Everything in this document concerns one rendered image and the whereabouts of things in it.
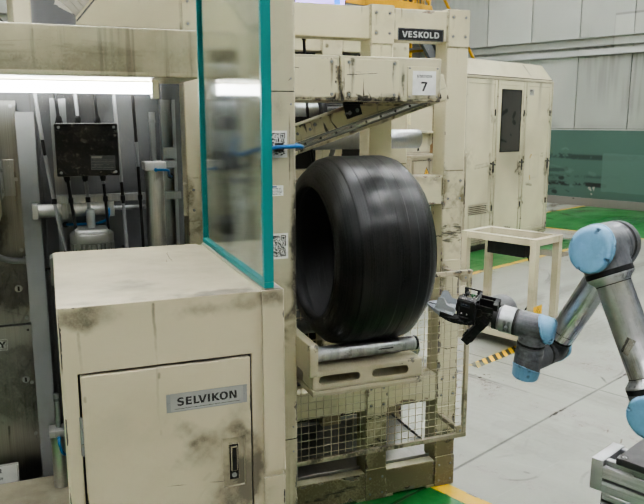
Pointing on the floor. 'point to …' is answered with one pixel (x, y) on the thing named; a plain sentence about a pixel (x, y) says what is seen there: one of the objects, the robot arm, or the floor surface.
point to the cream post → (286, 214)
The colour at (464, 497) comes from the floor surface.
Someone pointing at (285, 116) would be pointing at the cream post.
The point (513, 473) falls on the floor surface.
